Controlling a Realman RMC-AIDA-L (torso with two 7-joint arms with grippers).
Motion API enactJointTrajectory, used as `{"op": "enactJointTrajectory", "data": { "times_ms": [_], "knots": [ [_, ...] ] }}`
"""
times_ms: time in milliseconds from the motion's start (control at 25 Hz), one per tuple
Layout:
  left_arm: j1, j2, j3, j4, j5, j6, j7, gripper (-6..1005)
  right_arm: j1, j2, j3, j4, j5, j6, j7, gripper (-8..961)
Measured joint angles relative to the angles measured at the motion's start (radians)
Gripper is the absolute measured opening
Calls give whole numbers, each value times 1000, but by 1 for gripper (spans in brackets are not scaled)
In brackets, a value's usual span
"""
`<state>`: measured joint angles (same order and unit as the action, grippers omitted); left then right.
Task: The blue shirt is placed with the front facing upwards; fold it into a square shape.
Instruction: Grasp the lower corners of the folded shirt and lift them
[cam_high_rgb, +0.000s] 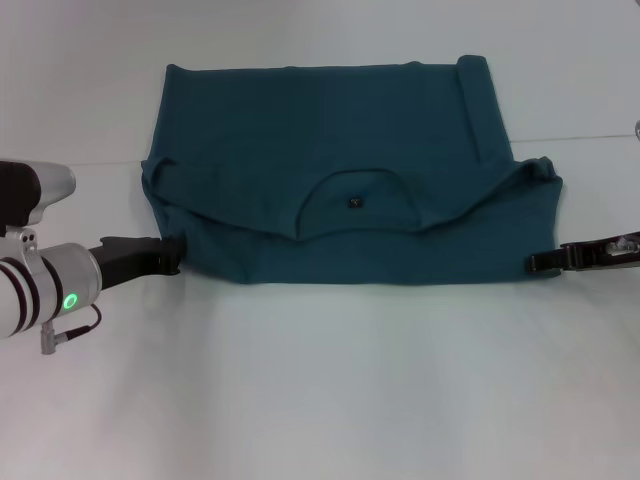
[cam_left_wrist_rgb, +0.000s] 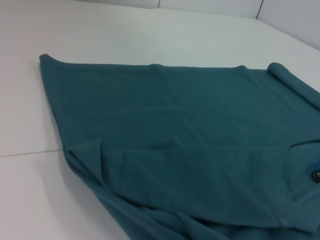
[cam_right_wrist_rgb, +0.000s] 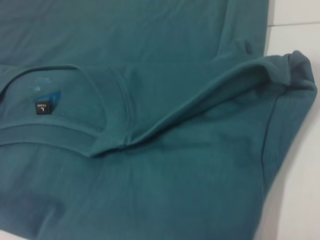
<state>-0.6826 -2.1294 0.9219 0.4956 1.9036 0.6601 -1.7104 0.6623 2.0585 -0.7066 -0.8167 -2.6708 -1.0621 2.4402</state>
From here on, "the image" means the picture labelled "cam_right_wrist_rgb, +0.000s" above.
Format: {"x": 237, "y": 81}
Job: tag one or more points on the teal t-shirt with FREE print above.
{"x": 150, "y": 150}

